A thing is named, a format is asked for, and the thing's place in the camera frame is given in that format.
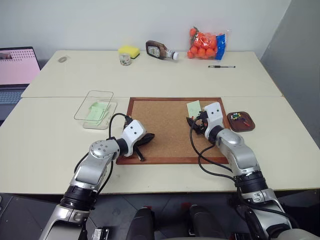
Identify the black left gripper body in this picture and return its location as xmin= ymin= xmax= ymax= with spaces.
xmin=136 ymin=133 xmax=151 ymax=147

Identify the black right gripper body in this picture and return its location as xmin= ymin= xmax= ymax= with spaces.
xmin=193 ymin=109 xmax=209 ymax=134

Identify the green sticky note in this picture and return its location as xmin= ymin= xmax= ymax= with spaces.
xmin=186 ymin=100 xmax=202 ymax=119

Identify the brown wooden tray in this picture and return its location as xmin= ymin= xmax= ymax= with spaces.
xmin=226 ymin=111 xmax=256 ymax=132

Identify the clear plastic box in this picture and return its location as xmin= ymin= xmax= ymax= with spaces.
xmin=73 ymin=90 xmax=119 ymax=131

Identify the green notes stack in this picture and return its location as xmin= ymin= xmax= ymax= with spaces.
xmin=85 ymin=101 xmax=111 ymax=124

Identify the dark rounded robot leg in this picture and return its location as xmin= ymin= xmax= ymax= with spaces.
xmin=124 ymin=205 xmax=155 ymax=240
xmin=188 ymin=204 xmax=222 ymax=240

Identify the bag of orange balls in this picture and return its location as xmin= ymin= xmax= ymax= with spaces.
xmin=185 ymin=25 xmax=231 ymax=61

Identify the brown sauce bottle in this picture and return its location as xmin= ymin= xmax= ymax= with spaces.
xmin=145 ymin=40 xmax=180 ymax=62

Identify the small clear jar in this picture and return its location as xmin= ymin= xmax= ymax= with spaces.
xmin=118 ymin=52 xmax=132 ymax=67

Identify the yellow sponge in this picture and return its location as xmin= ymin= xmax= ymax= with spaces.
xmin=118 ymin=44 xmax=141 ymax=60

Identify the laptop with pink screen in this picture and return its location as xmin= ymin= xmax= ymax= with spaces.
xmin=0 ymin=46 xmax=42 ymax=106

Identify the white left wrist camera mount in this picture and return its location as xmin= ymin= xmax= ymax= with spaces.
xmin=120 ymin=119 xmax=147 ymax=158

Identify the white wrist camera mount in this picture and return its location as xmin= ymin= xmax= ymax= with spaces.
xmin=120 ymin=119 xmax=147 ymax=158
xmin=203 ymin=101 xmax=224 ymax=139

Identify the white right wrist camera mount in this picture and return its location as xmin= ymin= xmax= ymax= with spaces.
xmin=203 ymin=101 xmax=224 ymax=139

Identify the cork board with wooden frame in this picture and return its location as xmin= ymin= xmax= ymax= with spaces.
xmin=115 ymin=96 xmax=230 ymax=166

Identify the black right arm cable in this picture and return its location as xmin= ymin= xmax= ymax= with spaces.
xmin=189 ymin=124 xmax=239 ymax=187

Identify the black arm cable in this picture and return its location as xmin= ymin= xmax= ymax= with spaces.
xmin=106 ymin=113 xmax=133 ymax=141
xmin=189 ymin=124 xmax=239 ymax=187

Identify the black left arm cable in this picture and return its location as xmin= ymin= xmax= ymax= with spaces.
xmin=106 ymin=113 xmax=133 ymax=141

